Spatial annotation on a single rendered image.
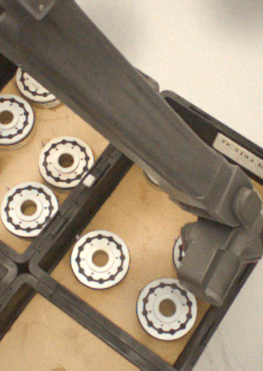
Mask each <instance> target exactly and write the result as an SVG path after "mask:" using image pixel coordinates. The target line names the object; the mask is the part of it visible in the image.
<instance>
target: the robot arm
mask: <svg viewBox="0 0 263 371"><path fill-rule="evenodd" d="M0 53H2V55H4V56H5V57H7V58H8V59H9V60H10V61H11V62H12V63H14V64H15V65H17V66H18V67H19V68H20V69H22V70H24V71H25V72H27V74H28V75H29V76H30V77H32V79H33V80H34V81H36V82H37V83H38V84H40V85H41V86H42V87H43V88H44V89H46V90H47V91H48V92H49V93H51V94H53V95H54V96H55V97H56V98H57V99H58V100H60V101H61V103H62V104H63V105H65V106H66V107H67V108H69V109H70V110H71V111H72V112H73V113H75V114H76V115H77V116H79V117H80V118H81V119H82V120H84V121H85V122H86V123H87V124H88V125H89V126H90V127H91V128H93V129H94V130H95V131H96V132H99V133H100V134H101V135H102V136H104V137H105V138H106V139H107V140H108V141H109V142H110V143H112V144H113V145H114V146H115V147H117V148H118V149H119V151H120V152H122V153H123V154H124V155H125V156H127V157H128V158H129V159H130V160H132V161H133V162H134V163H136V164H137V165H138V166H139V167H140V168H141V169H142V170H143V171H145V172H146V173H147V174H148V175H149V176H150V177H152V178H153V179H154V180H155V181H156V182H157V183H158V184H159V187H160V188H161V189H162V190H163V191H164V192H165V193H166V194H167V195H169V199H170V200H171V201H173V202H174V203H175V204H176V205H178V206H179V207H180V208H181V209H182V210H184V211H187V212H189V213H192V214H194V215H197V216H198V219H197V221H196V222H193V223H187V224H185V225H184V226H183V227H181V229H180V231H179V232H180V236H181V240H182V244H183V248H184V257H183V259H182V261H181V263H180V265H179V267H178V270H177V278H178V279H179V284H180V285H181V286H182V287H183V288H184V289H185V290H187V291H188V292H190V293H191V294H193V295H195V296H196V297H198V298H200V299H202V300H203V301H207V302H208V303H211V305H214V306H221V305H222V303H223V300H224V298H225V296H226V294H227V292H228V290H229V288H230V286H231V285H232V283H233V281H234V279H235V277H236V275H237V273H238V271H239V269H240V267H241V265H242V264H243V263H254V262H259V261H260V260H261V259H262V257H263V246H262V243H261V237H260V234H261V231H262V229H263V217H262V214H261V210H262V208H263V207H262V203H263V202H262V200H261V198H260V196H258V194H257V193H256V192H255V191H254V190H253V185H252V182H251V180H250V179H249V178H248V177H247V175H246V174H245V173H244V172H243V171H242V170H241V168H240V167H239V166H234V165H231V164H229V163H228V162H227V160H226V159H225V158H224V157H223V156H222V154H220V153H218V152H217V151H216V150H214V149H213V148H211V147H209V146H208V145H207V144H206V143H205V142H203V141H202V140H201V139H200V138H199V137H198V136H197V135H196V134H195V133H194V132H193V131H192V129H191V128H190V127H189V126H188V125H187V124H186V123H185V122H184V121H183V119H182V118H181V117H180V116H179V115H178V114H177V113H176V112H175V111H174V110H173V109H172V108H171V107H170V106H169V105H168V104H167V103H166V102H165V101H164V99H163V98H162V97H161V96H160V95H159V94H158V93H157V92H156V91H155V90H154V88H153V87H152V86H151V85H150V84H149V83H148V82H147V81H146V80H145V78H144V77H143V76H142V75H141V74H140V73H139V72H138V71H137V70H136V69H135V67H134V66H133V65H132V64H131V63H130V62H129V61H128V60H127V59H126V57H125V56H124V55H123V53H121V52H120V51H119V50H118V48H117V47H116V46H115V45H114V44H113V43H112V42H111V41H110V40H109V39H108V38H107V37H106V36H105V35H104V34H103V33H102V31H101V30H100V29H99V28H98V27H97V25H96V24H95V23H94V22H93V21H92V20H91V19H90V18H89V17H88V15H87V14H86V13H85V12H84V10H83V9H82V7H81V6H80V5H79V4H78V3H77V2H76V1H75V0H0Z"/></svg>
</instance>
